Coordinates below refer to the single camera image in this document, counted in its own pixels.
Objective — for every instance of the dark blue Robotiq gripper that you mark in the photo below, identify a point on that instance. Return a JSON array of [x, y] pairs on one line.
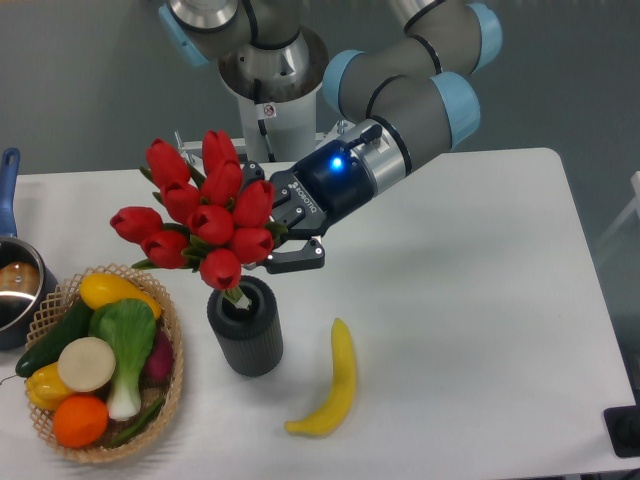
[[326, 186]]

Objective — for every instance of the red tulip bouquet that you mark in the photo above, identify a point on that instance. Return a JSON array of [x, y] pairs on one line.
[[218, 224]]

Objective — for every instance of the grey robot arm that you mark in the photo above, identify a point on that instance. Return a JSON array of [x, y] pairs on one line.
[[418, 86]]

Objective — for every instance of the dark grey ribbed vase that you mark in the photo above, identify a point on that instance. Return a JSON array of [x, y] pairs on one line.
[[250, 339]]

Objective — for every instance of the yellow banana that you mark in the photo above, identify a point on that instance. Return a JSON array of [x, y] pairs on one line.
[[337, 405]]

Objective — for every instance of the green bok choy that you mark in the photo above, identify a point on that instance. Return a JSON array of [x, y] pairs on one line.
[[128, 326]]

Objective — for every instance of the purple sweet potato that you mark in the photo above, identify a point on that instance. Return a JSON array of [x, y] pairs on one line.
[[159, 364]]

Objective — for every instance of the yellow squash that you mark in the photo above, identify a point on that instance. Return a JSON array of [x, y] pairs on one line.
[[100, 289]]

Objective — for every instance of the green cucumber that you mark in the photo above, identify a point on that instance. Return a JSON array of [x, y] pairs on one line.
[[72, 326]]

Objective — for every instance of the woven wicker basket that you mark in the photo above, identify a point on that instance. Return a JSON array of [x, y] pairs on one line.
[[160, 384]]

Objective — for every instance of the green bean pod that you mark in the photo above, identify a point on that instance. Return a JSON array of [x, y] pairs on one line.
[[139, 425]]

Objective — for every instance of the orange fruit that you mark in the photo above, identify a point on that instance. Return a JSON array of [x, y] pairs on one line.
[[80, 420]]

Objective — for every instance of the yellow bell pepper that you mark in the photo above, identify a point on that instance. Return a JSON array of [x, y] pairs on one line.
[[45, 389]]

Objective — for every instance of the black device at table edge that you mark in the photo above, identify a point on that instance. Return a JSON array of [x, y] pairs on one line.
[[623, 429]]

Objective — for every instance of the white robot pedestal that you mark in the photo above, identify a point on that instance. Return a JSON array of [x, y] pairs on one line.
[[282, 131]]

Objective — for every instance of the blue handled saucepan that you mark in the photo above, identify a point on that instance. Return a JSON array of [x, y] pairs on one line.
[[25, 279]]

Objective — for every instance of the white frame at right edge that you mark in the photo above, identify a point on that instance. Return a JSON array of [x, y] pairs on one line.
[[622, 231]]

